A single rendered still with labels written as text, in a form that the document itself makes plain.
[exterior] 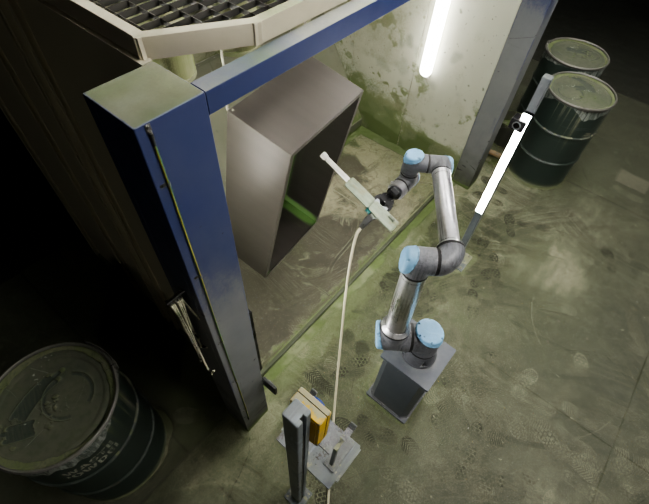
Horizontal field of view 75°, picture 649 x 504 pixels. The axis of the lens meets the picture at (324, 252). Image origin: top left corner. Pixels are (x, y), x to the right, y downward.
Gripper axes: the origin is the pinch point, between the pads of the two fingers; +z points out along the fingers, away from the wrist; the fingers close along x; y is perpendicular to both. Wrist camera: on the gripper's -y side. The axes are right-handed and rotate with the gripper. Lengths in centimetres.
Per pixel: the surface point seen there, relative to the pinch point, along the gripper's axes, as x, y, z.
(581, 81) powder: -42, 38, -289
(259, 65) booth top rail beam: 41, -83, 57
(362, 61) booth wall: 111, 110, -197
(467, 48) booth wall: 42, 32, -197
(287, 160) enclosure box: 41.4, -9.2, 19.8
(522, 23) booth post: 23, -6, -197
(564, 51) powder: -13, 49, -329
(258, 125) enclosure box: 61, -10, 18
